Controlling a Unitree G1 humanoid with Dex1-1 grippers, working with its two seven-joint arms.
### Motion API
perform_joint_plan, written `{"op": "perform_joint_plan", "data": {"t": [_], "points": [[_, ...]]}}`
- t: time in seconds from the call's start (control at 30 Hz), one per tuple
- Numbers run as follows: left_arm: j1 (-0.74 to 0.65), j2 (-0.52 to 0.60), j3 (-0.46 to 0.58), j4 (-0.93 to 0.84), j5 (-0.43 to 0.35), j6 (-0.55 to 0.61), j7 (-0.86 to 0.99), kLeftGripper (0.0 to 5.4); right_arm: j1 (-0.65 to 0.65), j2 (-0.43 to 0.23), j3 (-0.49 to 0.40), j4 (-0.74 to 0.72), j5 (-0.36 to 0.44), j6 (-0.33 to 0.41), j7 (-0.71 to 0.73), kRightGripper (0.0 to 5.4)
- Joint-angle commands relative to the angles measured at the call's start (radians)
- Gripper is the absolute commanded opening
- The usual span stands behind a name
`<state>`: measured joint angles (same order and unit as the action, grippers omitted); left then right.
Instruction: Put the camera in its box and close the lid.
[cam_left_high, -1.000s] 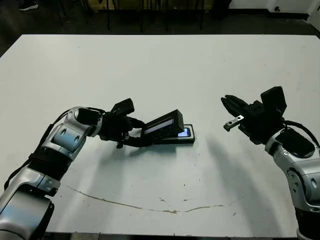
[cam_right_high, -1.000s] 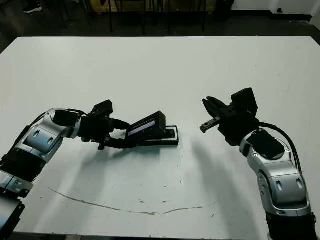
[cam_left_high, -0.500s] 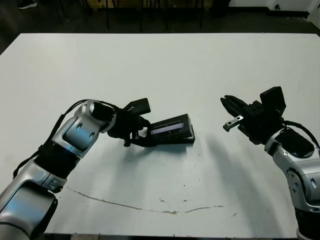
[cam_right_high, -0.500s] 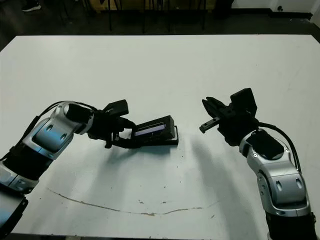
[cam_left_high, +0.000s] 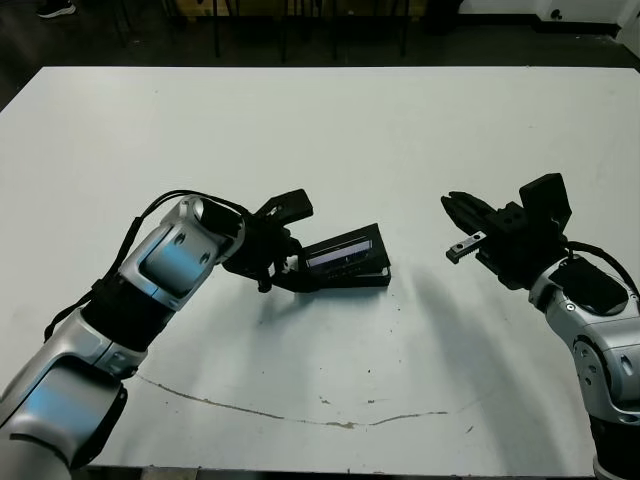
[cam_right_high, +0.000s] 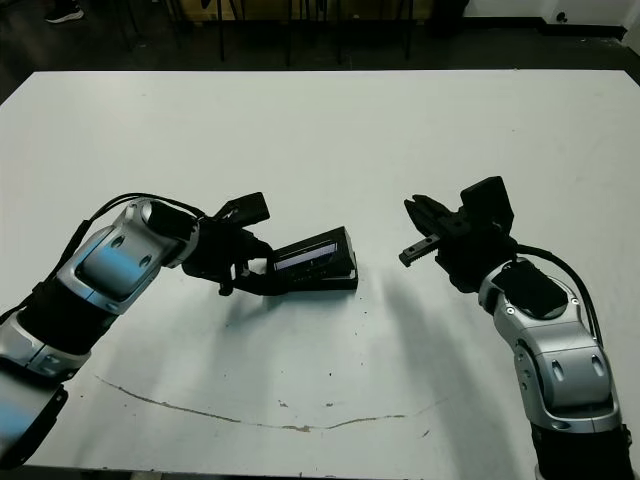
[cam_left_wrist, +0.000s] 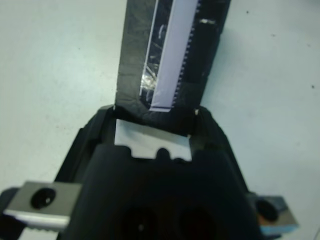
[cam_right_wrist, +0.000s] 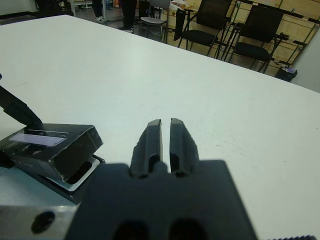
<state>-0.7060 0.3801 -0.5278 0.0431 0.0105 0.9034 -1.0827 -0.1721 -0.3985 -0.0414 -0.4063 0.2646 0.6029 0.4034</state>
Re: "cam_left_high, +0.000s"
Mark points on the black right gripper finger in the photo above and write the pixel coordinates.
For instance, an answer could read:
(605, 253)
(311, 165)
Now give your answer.
(465, 217)
(472, 204)

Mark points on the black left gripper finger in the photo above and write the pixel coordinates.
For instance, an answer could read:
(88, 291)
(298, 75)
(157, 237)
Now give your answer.
(295, 285)
(297, 257)

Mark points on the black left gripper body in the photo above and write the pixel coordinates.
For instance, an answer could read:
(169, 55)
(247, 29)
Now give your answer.
(260, 245)

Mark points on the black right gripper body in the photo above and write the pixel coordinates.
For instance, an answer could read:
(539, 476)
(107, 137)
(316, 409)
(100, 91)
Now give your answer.
(520, 255)

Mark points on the black printed box lid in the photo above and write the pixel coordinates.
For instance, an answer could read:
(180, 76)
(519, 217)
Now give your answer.
(345, 250)

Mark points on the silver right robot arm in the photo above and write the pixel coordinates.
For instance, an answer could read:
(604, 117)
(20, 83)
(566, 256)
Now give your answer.
(600, 345)

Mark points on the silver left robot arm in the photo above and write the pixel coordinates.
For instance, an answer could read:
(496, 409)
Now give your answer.
(170, 250)

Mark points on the black box base white insert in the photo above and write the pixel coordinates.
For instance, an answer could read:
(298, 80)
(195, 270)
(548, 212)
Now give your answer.
(360, 282)

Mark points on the black mesh chair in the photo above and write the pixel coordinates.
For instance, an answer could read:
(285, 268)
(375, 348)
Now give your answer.
(335, 35)
(216, 35)

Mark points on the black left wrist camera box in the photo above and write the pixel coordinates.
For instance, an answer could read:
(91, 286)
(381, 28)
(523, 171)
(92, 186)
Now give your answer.
(292, 205)

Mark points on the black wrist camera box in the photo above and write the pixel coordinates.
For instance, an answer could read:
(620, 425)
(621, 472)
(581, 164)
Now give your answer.
(292, 205)
(545, 200)

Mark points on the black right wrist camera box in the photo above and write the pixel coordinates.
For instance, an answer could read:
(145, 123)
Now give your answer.
(545, 200)

